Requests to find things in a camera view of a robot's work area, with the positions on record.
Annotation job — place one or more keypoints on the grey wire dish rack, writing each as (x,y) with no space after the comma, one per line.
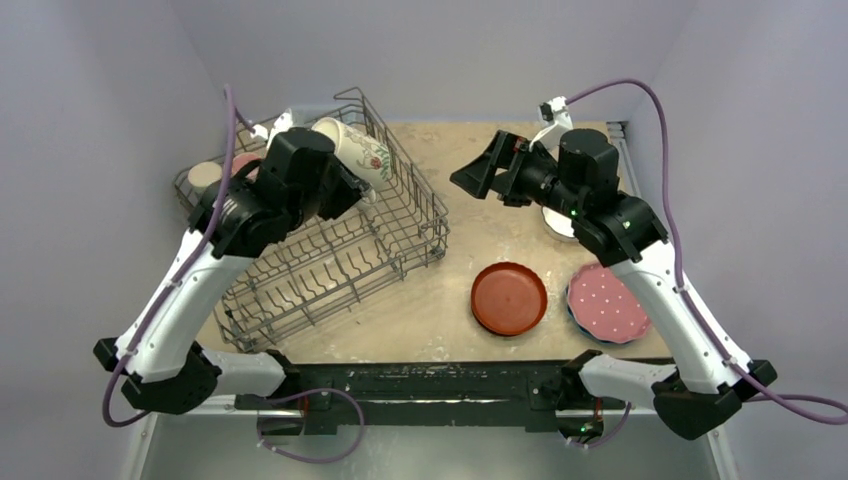
(327,268)

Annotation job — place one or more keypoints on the pink patterned mug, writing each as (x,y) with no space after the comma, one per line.
(241,161)

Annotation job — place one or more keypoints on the white floral mug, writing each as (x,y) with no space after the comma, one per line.
(367,158)

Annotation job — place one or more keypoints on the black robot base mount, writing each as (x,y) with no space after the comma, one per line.
(532,395)

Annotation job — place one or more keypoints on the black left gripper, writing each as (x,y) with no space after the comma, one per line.
(350,190)

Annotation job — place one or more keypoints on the beige mug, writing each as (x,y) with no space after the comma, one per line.
(203,175)

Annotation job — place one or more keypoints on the white bowl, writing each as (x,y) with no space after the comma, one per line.
(557,225)

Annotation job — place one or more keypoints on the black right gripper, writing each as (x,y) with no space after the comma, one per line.
(506,168)

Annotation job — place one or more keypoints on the pink polka dot plate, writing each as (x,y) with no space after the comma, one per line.
(594,274)

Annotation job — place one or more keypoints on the blue plate under pink plate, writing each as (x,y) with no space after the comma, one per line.
(575,324)

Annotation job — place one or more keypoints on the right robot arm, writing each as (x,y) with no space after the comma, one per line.
(710,376)

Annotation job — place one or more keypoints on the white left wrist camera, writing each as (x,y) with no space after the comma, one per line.
(267,130)

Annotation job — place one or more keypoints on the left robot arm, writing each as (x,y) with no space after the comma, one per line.
(157,363)

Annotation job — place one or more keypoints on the red-orange plate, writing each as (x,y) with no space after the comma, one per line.
(508,299)

